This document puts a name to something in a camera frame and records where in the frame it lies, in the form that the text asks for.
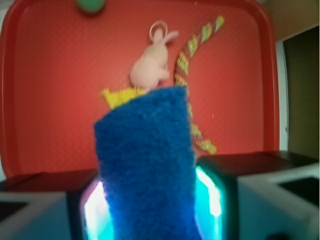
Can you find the red plastic tray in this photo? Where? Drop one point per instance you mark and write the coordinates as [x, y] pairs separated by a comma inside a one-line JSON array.
[[55, 60]]

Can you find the blue sponge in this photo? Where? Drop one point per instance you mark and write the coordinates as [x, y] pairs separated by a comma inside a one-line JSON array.
[[147, 165]]

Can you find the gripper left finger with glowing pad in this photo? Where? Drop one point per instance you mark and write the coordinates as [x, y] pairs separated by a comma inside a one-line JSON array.
[[68, 205]]

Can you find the yellow microfiber cloth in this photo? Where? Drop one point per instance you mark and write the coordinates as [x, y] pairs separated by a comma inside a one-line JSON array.
[[118, 98]]

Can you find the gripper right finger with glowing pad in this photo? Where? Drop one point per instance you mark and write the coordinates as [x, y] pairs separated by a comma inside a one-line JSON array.
[[271, 195]]

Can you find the green knitted ball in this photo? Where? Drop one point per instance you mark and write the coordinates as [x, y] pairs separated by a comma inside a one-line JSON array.
[[90, 6]]

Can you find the multicolour twisted rope toy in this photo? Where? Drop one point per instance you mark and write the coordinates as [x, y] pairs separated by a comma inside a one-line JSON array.
[[181, 74]]

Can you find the pink plush bunny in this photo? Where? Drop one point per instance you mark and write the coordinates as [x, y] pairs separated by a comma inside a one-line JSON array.
[[152, 66]]

